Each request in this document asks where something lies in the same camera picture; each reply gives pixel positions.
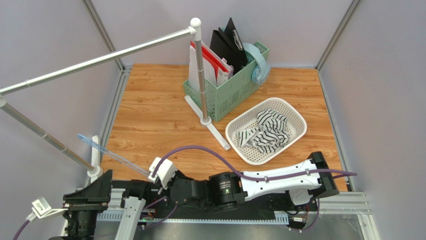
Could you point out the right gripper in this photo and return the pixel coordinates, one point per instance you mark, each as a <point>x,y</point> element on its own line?
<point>146,185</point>

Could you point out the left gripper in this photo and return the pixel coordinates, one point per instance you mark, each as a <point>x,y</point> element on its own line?
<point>89,183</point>

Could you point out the blue wire hanger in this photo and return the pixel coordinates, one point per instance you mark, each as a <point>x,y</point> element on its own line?
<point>113,155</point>

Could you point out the black white striped tank top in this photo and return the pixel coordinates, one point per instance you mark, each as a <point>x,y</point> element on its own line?
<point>269,135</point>

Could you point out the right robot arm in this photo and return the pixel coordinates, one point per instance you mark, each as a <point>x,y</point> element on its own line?
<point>302,182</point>

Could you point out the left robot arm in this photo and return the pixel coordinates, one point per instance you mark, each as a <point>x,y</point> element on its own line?
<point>134,201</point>

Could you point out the silver clothes rack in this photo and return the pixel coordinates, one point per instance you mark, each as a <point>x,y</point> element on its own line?
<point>94,170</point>

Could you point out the green plastic file basket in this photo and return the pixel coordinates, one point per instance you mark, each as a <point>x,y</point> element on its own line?
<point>220,100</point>

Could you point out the white document folder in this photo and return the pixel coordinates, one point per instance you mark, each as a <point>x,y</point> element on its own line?
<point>209,72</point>

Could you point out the red folder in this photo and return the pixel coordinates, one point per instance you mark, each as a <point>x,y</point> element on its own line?
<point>216,62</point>

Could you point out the white perforated plastic basket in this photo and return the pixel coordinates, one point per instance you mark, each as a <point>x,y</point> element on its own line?
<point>296,127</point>

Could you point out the black folder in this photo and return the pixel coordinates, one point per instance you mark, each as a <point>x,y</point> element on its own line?
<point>221,47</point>

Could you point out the black clipboard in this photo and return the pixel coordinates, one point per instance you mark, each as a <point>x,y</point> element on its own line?
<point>231,38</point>

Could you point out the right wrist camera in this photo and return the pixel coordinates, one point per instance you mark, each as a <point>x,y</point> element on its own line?
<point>165,173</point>

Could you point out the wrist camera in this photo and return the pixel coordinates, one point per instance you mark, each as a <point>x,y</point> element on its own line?
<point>165,173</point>
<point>41,209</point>

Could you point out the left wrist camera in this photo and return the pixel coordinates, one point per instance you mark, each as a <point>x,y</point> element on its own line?
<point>41,209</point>

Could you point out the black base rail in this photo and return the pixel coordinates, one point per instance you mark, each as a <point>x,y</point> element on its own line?
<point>269,209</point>

